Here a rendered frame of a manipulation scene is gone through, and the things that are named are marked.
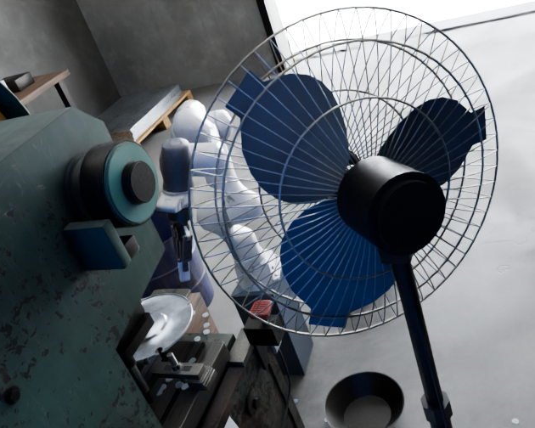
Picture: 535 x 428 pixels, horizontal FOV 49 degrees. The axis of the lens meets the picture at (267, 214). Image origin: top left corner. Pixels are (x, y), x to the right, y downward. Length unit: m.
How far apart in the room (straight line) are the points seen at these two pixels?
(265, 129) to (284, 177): 0.08
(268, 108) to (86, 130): 0.54
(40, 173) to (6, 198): 0.10
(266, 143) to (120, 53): 6.13
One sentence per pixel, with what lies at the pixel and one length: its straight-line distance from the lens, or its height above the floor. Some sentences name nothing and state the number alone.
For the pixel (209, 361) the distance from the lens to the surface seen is 1.72.
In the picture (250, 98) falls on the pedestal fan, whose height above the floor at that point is 1.52.
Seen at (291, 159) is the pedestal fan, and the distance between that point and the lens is 0.96.
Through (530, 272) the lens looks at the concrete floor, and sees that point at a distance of 2.82.
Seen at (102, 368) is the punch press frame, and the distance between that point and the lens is 1.38.
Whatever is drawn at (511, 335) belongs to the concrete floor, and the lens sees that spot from 2.54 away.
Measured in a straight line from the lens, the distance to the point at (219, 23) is 6.31.
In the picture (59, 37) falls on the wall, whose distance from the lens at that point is 6.72.
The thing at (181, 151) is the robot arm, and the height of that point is 1.24.
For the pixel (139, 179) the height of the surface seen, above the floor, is 1.34.
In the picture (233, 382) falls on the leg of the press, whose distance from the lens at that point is 1.75.
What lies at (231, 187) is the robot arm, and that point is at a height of 0.88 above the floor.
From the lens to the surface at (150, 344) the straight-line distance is 1.75.
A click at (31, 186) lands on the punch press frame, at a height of 1.42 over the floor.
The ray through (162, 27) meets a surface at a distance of 6.62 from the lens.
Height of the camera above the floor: 1.80
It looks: 29 degrees down
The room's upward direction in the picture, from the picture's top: 20 degrees counter-clockwise
